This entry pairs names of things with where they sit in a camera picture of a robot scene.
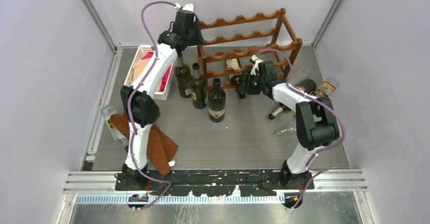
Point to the peach folded cloth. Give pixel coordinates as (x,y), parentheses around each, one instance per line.
(138,67)

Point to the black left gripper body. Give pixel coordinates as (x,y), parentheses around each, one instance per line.
(194,34)

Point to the clear lying bottle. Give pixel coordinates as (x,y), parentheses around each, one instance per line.
(299,76)
(289,129)

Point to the clear lying bottle lower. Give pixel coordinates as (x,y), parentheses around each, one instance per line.
(289,129)

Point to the white plastic basket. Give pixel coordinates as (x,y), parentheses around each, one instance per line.
(141,51)

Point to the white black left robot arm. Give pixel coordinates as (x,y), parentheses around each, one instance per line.
(137,98)

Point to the pink folded cloth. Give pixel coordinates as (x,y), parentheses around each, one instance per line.
(164,80)

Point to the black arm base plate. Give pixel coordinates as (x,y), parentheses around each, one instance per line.
(214,183)

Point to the clear bottle under towel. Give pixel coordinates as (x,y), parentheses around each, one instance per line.
(107,112)

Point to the dark lying wine bottle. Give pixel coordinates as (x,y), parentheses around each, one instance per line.
(306,86)

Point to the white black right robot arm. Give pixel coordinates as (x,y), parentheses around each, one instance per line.
(316,122)

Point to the green bottle far left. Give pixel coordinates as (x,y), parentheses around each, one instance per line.
(182,74)

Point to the clear lying bottle upper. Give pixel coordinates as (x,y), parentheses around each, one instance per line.
(299,76)

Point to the dark bottle white label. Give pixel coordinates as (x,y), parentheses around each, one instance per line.
(235,79)

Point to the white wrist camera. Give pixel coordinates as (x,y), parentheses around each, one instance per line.
(186,7)
(255,69)

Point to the brown towel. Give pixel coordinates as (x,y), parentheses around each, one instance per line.
(161,149)

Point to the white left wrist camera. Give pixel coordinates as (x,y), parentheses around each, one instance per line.
(186,7)

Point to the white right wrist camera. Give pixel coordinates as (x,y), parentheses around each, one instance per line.
(255,69)

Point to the clear bottle brown label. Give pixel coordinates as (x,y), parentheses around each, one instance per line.
(326,88)

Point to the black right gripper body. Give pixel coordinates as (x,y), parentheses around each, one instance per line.
(251,84)

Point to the brown wooden wine rack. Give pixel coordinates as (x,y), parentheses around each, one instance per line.
(204,59)

